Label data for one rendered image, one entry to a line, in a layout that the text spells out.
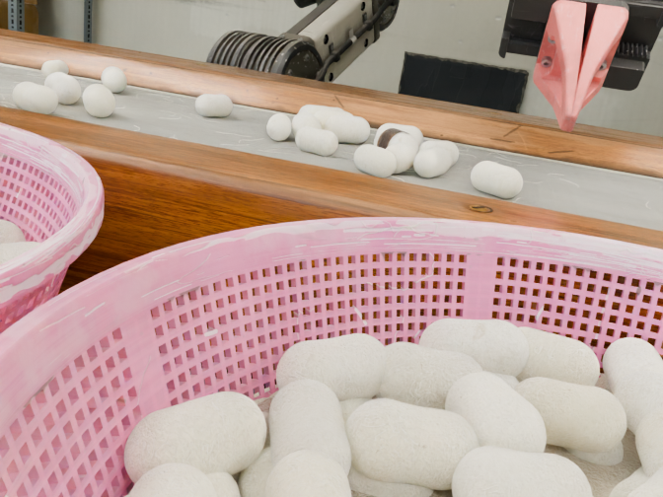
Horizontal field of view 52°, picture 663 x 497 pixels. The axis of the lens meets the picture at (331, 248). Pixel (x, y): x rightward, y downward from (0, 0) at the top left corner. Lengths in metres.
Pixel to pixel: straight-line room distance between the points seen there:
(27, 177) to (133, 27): 2.80
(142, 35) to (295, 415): 2.92
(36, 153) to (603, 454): 0.22
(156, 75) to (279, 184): 0.44
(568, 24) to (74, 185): 0.33
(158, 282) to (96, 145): 0.15
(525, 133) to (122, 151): 0.41
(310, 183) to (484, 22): 2.29
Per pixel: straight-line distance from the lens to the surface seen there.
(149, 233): 0.29
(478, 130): 0.62
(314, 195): 0.26
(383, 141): 0.48
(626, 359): 0.23
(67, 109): 0.54
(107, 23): 3.16
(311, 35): 0.99
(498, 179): 0.42
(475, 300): 0.24
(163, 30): 3.00
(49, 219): 0.27
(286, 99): 0.65
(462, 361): 0.20
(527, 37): 0.53
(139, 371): 0.16
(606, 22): 0.48
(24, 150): 0.29
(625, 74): 0.52
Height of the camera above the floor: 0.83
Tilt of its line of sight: 19 degrees down
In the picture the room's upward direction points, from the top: 8 degrees clockwise
